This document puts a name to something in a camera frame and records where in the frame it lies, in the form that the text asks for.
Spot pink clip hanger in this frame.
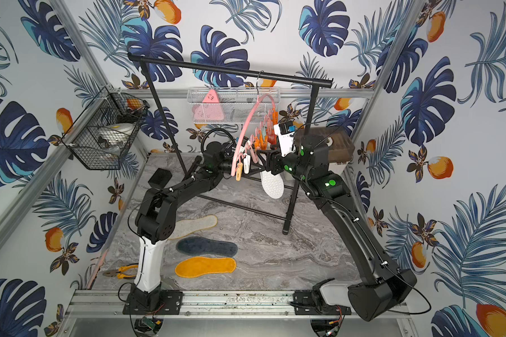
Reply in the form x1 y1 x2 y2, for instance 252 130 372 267
231 87 275 181

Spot yellow handled pliers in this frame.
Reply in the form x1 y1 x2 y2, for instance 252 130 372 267
103 264 139 279

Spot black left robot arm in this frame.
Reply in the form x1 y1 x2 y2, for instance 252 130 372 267
123 133 240 315

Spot small black box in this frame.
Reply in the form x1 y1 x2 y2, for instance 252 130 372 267
148 168 172 190

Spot clear wall shelf basket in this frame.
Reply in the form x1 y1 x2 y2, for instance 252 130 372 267
187 87 281 124

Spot black garment rack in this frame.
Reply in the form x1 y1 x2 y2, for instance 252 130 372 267
127 52 333 235

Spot orange shoe insole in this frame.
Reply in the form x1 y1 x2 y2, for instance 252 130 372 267
169 215 218 240
175 256 236 279

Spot red shoe insole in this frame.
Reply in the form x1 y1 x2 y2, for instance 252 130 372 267
266 124 278 145

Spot brown lid storage box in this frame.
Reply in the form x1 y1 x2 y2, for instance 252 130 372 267
310 126 355 164

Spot dark grey shoe insole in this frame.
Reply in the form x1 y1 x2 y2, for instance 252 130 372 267
176 237 238 258

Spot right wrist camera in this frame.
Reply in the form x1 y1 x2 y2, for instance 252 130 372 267
274 121 296 157

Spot black wire basket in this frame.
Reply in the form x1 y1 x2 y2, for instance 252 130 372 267
60 87 150 171

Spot pink triangle item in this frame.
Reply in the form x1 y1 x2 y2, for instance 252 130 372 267
192 89 225 122

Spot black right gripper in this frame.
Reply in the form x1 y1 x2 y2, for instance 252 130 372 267
259 141 313 185

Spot white shoe insole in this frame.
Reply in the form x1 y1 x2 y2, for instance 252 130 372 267
260 171 285 199

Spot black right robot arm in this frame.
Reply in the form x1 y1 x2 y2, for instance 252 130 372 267
261 134 417 322

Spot white bowl in basket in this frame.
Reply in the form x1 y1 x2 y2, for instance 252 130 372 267
97 123 134 146

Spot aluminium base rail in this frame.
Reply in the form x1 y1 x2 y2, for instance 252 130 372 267
65 288 410 320

